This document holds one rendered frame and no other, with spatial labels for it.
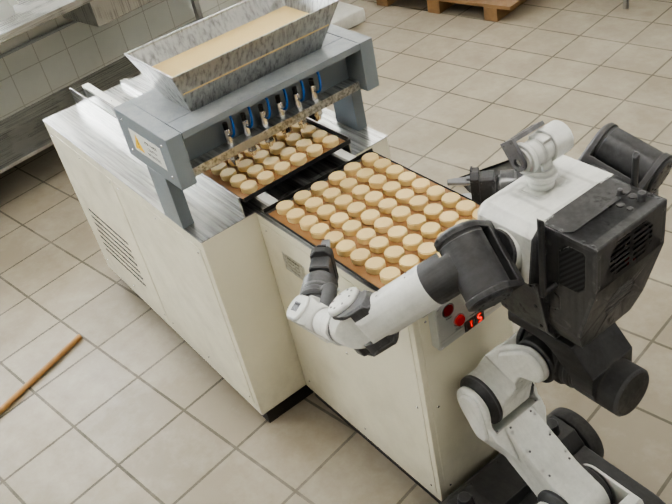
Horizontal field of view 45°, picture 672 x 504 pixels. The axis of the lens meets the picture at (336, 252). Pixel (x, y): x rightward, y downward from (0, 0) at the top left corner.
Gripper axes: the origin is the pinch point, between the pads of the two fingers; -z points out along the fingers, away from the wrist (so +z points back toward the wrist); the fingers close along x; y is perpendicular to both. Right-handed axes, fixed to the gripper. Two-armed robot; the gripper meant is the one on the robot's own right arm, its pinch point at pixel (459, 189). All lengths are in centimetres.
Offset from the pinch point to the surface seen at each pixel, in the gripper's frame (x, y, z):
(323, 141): 1, -31, -42
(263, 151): 1, -28, -61
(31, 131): -67, -194, -250
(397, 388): -41, 33, -20
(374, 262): 1.3, 30.8, -20.2
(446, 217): 1.3, 14.1, -3.1
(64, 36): -42, -269, -251
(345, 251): 1.1, 25.4, -28.2
